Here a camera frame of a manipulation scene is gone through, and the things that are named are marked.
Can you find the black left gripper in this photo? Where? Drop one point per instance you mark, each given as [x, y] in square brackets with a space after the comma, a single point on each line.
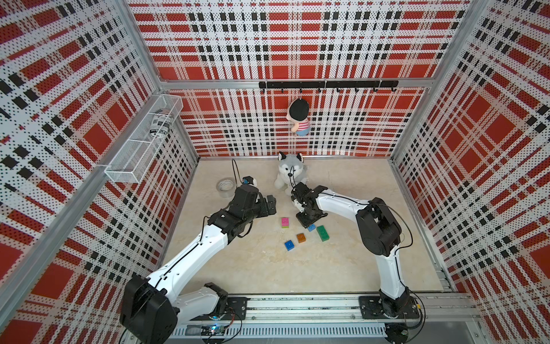
[271, 203]

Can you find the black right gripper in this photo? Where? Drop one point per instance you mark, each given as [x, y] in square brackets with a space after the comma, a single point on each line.
[305, 223]

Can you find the green long lego brick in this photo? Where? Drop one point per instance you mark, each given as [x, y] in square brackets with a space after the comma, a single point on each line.
[323, 234]

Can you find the orange square lego brick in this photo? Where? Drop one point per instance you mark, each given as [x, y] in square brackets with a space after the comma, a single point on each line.
[301, 237]

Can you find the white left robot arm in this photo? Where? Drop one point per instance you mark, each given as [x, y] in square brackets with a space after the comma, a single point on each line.
[152, 306]

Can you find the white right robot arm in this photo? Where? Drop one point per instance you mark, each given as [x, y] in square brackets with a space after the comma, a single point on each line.
[379, 230]

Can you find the dark blue square lego brick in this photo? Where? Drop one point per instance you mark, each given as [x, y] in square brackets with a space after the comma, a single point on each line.
[289, 245]

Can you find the clear tape roll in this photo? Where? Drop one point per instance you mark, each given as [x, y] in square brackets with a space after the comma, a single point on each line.
[226, 187]

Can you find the grey white husky plush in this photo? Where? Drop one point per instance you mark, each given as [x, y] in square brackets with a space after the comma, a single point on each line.
[292, 170]

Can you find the hanging boy doll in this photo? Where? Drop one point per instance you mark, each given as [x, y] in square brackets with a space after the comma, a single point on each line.
[298, 115]

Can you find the patterned can in basket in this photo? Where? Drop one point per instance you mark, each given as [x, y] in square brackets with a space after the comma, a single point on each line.
[161, 123]

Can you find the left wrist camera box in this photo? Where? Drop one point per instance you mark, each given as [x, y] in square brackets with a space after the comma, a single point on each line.
[249, 180]

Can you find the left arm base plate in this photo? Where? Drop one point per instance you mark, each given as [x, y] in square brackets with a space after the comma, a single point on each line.
[232, 308]

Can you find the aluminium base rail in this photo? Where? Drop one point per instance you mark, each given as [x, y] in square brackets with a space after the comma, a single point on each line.
[352, 307]

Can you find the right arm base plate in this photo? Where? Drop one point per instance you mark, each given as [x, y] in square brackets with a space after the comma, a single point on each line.
[389, 307]

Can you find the white wire basket shelf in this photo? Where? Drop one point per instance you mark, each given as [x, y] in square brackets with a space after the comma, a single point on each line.
[133, 160]

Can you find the black hook rail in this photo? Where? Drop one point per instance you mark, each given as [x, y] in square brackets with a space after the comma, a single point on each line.
[330, 84]

